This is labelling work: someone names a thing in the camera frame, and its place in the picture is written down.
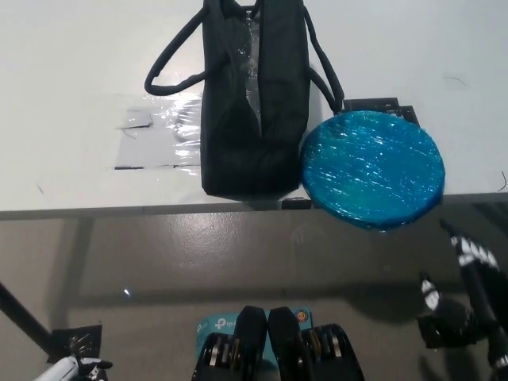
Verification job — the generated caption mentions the black floor tape patch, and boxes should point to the black floor tape patch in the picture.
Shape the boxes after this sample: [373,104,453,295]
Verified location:
[416,311,477,351]
[45,324,103,364]

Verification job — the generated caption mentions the blue film-wrapped plate stack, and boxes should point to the blue film-wrapped plate stack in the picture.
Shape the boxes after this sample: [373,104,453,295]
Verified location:
[298,110,447,233]

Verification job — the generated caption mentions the clear tape grey paper patch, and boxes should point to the clear tape grey paper patch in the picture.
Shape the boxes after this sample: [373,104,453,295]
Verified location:
[103,91,206,172]

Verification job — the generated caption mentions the small black tape strip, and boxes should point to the small black tape strip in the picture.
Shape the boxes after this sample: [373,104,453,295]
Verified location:
[282,196,313,210]

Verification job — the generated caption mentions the black tape patch on table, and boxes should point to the black tape patch on table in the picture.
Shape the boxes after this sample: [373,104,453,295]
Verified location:
[343,97,418,124]

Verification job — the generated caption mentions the black fabric tote bag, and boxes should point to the black fabric tote bag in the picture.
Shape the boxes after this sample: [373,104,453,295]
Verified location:
[144,0,345,198]

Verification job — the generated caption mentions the teal tp-link box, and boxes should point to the teal tp-link box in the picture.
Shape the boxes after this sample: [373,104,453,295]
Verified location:
[196,305,315,370]

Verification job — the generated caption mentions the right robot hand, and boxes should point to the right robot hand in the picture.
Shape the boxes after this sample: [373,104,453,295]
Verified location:
[416,220,508,358]

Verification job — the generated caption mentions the black table leg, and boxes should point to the black table leg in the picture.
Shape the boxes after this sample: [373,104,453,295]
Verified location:
[0,280,55,356]

